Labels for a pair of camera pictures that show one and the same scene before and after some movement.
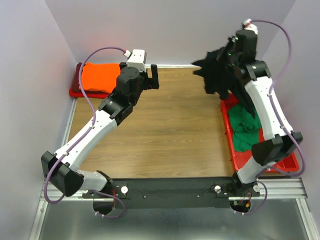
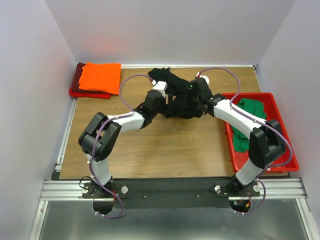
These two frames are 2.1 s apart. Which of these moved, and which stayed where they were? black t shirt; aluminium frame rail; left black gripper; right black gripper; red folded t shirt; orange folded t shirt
Moved: black t shirt; right black gripper; left black gripper
Stayed: aluminium frame rail; red folded t shirt; orange folded t shirt
